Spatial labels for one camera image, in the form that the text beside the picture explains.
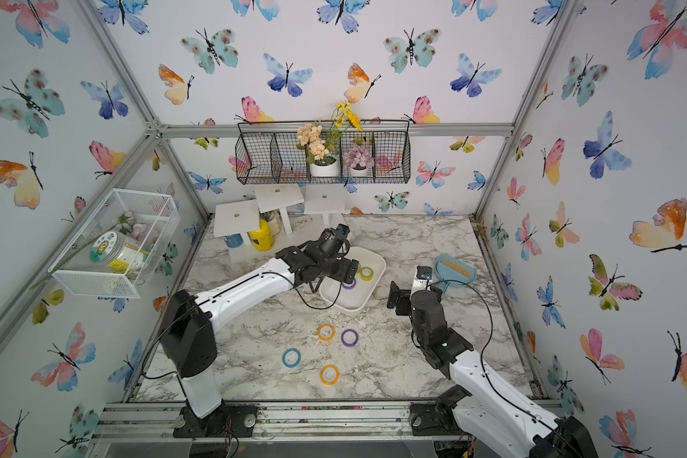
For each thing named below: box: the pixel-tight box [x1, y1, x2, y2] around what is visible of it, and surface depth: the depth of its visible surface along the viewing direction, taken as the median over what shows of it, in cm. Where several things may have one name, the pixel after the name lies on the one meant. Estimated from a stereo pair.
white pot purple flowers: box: [343, 144, 375, 178], surface depth 90 cm
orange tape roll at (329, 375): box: [319, 364, 341, 387], surface depth 83 cm
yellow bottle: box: [249, 219, 275, 252], surface depth 104 cm
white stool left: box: [213, 199, 260, 246], surface depth 101 cm
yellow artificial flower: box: [333, 100, 365, 132], surface depth 84 cm
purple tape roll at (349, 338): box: [340, 328, 359, 348], surface depth 90 cm
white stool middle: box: [254, 183, 305, 234], surface depth 98 cm
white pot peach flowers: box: [296, 123, 339, 177], surface depth 84 cm
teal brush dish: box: [435, 252, 478, 293], surface depth 106 cm
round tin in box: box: [89, 230, 149, 271], surface depth 65 cm
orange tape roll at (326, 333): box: [317, 324, 336, 343], surface depth 91 cm
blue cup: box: [223, 232, 244, 250], surface depth 109 cm
